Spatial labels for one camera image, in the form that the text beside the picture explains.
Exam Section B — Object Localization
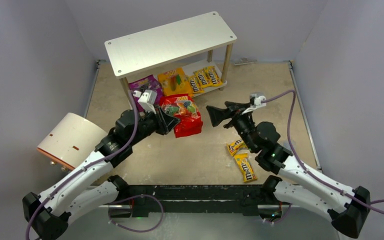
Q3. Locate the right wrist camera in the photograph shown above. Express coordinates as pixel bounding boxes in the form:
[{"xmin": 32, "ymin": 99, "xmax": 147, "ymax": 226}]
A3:
[{"xmin": 241, "ymin": 92, "xmax": 267, "ymax": 115}]

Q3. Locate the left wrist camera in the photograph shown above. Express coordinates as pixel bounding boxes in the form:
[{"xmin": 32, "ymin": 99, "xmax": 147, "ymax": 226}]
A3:
[{"xmin": 133, "ymin": 89, "xmax": 157, "ymax": 114}]

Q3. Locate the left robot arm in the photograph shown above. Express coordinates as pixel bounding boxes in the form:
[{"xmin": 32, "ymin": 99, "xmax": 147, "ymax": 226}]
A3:
[{"xmin": 22, "ymin": 106, "xmax": 180, "ymax": 240}]

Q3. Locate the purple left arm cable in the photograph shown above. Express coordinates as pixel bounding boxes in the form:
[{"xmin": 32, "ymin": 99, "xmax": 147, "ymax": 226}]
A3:
[{"xmin": 24, "ymin": 90, "xmax": 165, "ymax": 240}]

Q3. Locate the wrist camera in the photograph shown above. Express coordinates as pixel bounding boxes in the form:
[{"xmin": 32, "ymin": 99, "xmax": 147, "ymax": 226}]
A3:
[
  {"xmin": 241, "ymin": 92, "xmax": 267, "ymax": 115},
  {"xmin": 133, "ymin": 89, "xmax": 157, "ymax": 114}
]

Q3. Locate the yellow m&m's bag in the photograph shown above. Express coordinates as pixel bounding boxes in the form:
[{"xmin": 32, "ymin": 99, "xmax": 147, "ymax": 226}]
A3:
[
  {"xmin": 233, "ymin": 153, "xmax": 258, "ymax": 183},
  {"xmin": 193, "ymin": 68, "xmax": 213, "ymax": 88},
  {"xmin": 226, "ymin": 139, "xmax": 248, "ymax": 157},
  {"xmin": 204, "ymin": 66, "xmax": 223, "ymax": 87},
  {"xmin": 187, "ymin": 75, "xmax": 204, "ymax": 95}
]

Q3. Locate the red assorted gummy bag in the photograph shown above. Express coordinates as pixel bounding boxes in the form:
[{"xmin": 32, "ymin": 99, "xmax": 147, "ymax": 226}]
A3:
[{"xmin": 160, "ymin": 94, "xmax": 203, "ymax": 138}]

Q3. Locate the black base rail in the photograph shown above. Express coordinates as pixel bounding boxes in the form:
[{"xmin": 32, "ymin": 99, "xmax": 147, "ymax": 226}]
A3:
[{"xmin": 109, "ymin": 184, "xmax": 294, "ymax": 219}]

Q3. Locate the orange mango gummy bag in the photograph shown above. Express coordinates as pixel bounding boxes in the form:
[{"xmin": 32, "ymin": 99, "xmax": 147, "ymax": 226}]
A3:
[{"xmin": 157, "ymin": 67, "xmax": 193, "ymax": 97}]

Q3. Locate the purple grape gummy bag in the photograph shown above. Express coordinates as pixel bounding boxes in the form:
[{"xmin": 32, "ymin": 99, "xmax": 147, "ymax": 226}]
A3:
[{"xmin": 128, "ymin": 74, "xmax": 164, "ymax": 113}]

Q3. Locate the clear plastic cup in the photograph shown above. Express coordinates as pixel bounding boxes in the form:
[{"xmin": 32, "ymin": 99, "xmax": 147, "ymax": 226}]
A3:
[{"xmin": 282, "ymin": 139, "xmax": 296, "ymax": 155}]

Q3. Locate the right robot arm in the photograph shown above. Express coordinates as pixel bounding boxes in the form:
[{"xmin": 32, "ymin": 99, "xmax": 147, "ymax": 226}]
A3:
[{"xmin": 206, "ymin": 101, "xmax": 371, "ymax": 239}]

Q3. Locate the white cylinder container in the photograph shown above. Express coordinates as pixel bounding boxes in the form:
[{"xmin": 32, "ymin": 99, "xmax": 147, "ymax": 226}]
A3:
[{"xmin": 36, "ymin": 112, "xmax": 107, "ymax": 171}]

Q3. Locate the white two-tier shelf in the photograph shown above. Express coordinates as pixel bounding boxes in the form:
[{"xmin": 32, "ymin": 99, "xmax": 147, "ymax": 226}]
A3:
[{"xmin": 104, "ymin": 11, "xmax": 237, "ymax": 94}]

